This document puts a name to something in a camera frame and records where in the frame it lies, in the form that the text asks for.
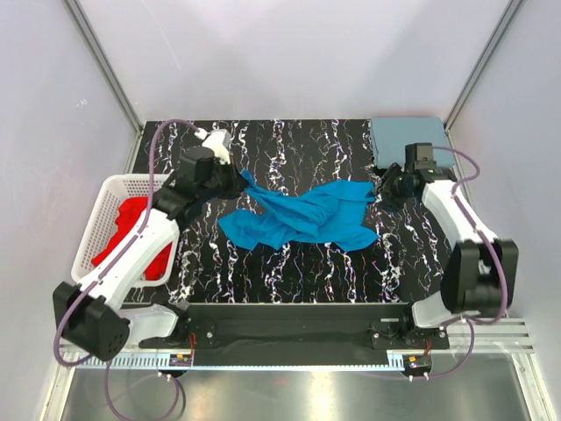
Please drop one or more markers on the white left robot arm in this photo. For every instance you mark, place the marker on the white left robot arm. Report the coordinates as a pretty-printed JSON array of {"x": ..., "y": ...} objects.
[{"x": 90, "y": 313}]

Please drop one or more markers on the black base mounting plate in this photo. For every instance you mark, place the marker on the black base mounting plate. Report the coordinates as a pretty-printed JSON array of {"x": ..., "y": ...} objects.
[{"x": 287, "y": 322}]

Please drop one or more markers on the left aluminium frame post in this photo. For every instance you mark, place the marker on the left aluminium frame post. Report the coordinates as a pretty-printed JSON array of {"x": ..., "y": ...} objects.
[{"x": 93, "y": 44}]

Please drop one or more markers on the aluminium frame post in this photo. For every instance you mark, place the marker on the aluminium frame post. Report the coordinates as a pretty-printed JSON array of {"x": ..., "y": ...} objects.
[
  {"x": 490, "y": 49},
  {"x": 93, "y": 44}
]

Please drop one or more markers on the white plastic laundry basket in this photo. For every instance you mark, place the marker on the white plastic laundry basket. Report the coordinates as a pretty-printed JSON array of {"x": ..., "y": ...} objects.
[{"x": 101, "y": 225}]

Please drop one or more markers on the folded light blue t-shirt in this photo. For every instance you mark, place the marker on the folded light blue t-shirt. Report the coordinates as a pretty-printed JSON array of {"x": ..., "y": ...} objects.
[{"x": 390, "y": 136}]

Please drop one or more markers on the right aluminium frame post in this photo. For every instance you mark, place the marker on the right aluminium frame post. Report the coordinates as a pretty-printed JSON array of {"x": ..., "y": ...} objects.
[{"x": 490, "y": 49}]

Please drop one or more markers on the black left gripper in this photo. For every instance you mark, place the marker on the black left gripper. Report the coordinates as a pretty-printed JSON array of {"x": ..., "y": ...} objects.
[{"x": 237, "y": 183}]

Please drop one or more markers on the aluminium front rail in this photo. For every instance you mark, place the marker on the aluminium front rail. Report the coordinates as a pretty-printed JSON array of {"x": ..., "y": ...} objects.
[{"x": 366, "y": 352}]

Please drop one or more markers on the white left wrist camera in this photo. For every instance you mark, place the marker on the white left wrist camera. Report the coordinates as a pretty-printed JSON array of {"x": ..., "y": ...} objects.
[{"x": 218, "y": 141}]

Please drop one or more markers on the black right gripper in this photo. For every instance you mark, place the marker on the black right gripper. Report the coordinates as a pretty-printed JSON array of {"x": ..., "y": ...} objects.
[{"x": 393, "y": 171}]

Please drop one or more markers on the bright blue t-shirt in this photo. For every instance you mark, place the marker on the bright blue t-shirt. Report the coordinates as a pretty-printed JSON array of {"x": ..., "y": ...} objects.
[{"x": 329, "y": 213}]

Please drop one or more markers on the white toothed cable duct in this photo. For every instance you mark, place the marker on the white toothed cable duct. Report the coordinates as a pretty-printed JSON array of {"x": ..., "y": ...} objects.
[{"x": 147, "y": 361}]

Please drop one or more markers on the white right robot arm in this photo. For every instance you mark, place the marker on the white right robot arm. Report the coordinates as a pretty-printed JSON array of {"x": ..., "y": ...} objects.
[{"x": 478, "y": 282}]

